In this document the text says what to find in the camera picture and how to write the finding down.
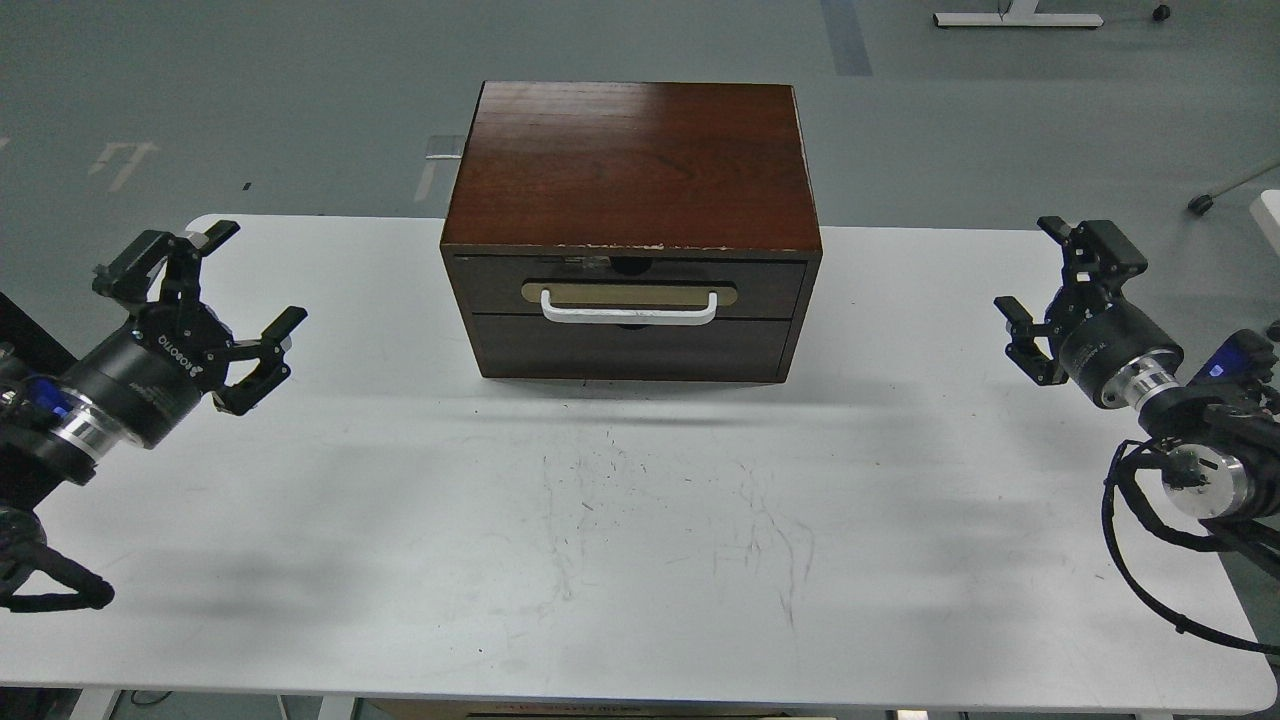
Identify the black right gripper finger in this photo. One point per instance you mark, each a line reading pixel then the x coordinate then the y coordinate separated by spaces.
pixel 1097 258
pixel 1023 350

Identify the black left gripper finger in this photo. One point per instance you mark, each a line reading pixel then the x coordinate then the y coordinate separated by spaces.
pixel 159 270
pixel 270 370

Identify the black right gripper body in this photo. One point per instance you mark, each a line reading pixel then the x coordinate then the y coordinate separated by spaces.
pixel 1092 342

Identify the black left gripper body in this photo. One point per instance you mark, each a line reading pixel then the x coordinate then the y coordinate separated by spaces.
pixel 151 372

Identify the wooden drawer with white handle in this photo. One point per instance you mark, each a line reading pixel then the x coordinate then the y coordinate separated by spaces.
pixel 491 284

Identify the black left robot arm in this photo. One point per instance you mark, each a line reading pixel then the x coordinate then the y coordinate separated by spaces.
pixel 61 413

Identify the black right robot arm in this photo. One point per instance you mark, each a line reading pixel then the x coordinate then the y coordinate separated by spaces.
pixel 1215 437

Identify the dark wooden drawer cabinet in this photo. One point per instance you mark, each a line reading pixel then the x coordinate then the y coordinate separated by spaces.
pixel 634 171

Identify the black caster with grey leg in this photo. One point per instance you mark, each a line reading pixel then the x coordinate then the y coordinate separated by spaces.
pixel 1200 204

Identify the white stand base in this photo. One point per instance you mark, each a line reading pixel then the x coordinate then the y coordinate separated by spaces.
pixel 1017 14

